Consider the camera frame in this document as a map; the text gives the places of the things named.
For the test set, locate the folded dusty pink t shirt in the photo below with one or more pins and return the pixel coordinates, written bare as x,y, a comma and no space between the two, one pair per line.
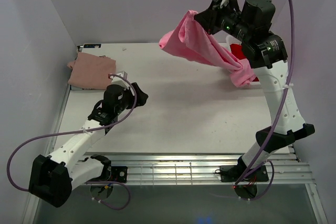
91,72

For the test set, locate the white plastic mesh basket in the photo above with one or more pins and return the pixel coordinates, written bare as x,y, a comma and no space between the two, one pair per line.
231,40

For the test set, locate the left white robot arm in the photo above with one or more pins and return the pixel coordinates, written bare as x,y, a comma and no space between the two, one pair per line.
53,177

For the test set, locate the aluminium rail frame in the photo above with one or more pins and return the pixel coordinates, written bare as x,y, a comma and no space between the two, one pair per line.
173,146

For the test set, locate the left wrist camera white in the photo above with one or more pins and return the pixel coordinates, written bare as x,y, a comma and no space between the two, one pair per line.
119,79

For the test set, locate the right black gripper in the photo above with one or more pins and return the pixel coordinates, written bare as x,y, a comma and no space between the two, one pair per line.
208,18

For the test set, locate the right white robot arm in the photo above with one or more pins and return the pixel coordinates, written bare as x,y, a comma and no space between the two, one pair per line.
267,57

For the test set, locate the blue label sticker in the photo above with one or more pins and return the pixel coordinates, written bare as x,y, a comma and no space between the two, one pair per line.
91,46

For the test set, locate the red t shirt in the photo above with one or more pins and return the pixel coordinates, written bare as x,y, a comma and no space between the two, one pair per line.
244,76

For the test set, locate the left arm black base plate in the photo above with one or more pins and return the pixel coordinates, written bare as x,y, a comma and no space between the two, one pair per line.
118,174

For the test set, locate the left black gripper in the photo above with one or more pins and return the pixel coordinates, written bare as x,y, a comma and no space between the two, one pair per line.
141,96

